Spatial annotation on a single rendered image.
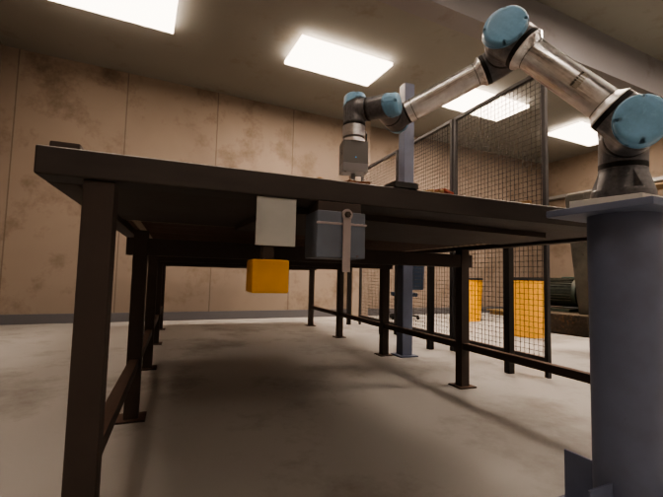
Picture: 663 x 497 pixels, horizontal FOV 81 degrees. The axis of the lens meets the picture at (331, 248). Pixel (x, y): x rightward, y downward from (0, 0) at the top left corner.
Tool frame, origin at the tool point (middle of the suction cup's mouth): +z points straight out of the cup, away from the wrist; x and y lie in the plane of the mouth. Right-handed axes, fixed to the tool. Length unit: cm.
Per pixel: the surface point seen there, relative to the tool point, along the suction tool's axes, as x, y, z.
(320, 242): 28.3, 15.6, 21.1
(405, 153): -192, -98, -80
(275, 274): 30.2, 26.4, 29.4
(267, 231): 27.9, 28.5, 18.9
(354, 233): 26.7, 6.3, 18.3
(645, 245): 43, -66, 20
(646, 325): 43, -66, 40
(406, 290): -192, -100, 40
